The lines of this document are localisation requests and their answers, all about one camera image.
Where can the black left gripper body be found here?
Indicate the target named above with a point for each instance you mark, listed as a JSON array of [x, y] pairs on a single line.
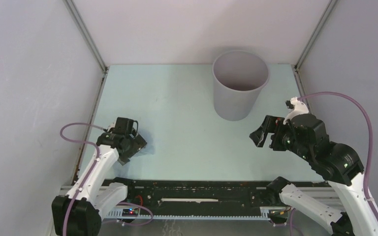
[[127, 153]]

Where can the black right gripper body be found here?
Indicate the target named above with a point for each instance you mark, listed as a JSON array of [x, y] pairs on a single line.
[[281, 139]]

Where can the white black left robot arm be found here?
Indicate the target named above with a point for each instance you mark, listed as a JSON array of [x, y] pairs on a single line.
[[81, 210]]

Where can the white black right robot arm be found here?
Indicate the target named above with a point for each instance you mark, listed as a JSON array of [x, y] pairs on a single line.
[[338, 164]]

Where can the grey plastic trash bin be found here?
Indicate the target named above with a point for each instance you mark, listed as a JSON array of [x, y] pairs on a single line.
[[238, 78]]

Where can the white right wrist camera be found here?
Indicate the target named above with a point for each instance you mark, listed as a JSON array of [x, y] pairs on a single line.
[[296, 107]]

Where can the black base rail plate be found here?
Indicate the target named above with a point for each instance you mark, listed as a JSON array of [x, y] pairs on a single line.
[[216, 198]]

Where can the white slotted cable duct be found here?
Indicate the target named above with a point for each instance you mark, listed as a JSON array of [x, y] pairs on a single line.
[[119, 214]]

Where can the left corner aluminium post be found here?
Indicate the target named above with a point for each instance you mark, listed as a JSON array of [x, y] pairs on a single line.
[[81, 25]]

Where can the corner aluminium post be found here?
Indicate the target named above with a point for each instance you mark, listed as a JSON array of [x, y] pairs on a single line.
[[316, 32], [81, 25]]

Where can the right corner aluminium post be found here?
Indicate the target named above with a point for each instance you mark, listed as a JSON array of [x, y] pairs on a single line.
[[316, 32]]

